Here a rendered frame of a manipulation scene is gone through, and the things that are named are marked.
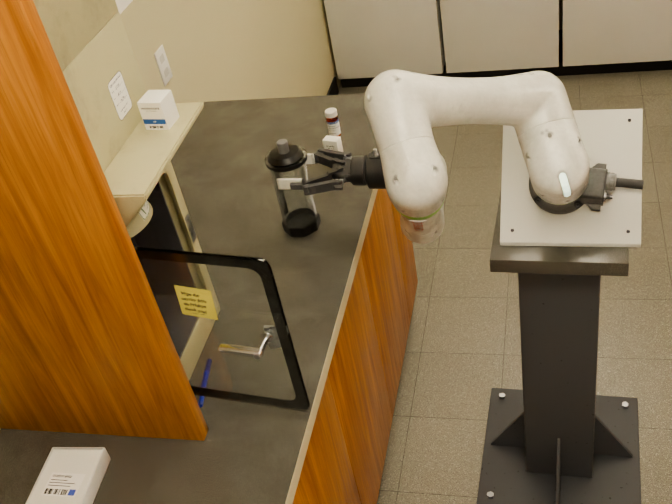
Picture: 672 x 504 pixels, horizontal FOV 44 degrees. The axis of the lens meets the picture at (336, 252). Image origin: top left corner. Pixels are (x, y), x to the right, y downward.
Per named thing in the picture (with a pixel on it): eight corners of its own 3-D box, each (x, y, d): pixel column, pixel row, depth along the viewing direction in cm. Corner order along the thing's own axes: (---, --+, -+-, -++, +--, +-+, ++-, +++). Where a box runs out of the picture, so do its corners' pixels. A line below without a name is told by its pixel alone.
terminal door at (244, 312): (180, 389, 178) (119, 245, 153) (311, 410, 167) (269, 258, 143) (178, 392, 177) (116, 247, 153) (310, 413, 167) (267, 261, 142)
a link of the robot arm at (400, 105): (568, 60, 187) (379, 55, 157) (591, 127, 184) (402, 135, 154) (528, 86, 197) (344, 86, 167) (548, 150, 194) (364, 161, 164)
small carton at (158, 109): (146, 130, 161) (136, 102, 157) (157, 116, 164) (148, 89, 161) (169, 130, 159) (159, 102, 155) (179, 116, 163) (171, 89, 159)
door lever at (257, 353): (230, 336, 159) (227, 326, 158) (275, 342, 156) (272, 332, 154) (218, 356, 155) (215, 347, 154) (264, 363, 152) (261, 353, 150)
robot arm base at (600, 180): (645, 161, 197) (647, 156, 191) (637, 223, 196) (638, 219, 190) (533, 151, 204) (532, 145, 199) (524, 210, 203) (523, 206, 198)
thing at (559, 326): (637, 400, 277) (657, 178, 222) (641, 527, 242) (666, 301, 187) (491, 390, 291) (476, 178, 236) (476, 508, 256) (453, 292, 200)
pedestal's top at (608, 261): (625, 196, 218) (626, 183, 216) (628, 276, 195) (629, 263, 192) (502, 195, 227) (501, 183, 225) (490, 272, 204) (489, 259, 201)
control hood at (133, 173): (104, 241, 151) (84, 197, 145) (165, 144, 176) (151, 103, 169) (161, 241, 148) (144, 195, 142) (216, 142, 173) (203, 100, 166)
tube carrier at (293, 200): (277, 235, 222) (259, 168, 208) (287, 210, 230) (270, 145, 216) (316, 234, 219) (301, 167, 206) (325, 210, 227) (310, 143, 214)
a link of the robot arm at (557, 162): (575, 134, 196) (575, 113, 178) (595, 197, 193) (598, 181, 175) (521, 152, 199) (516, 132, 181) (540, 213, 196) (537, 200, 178)
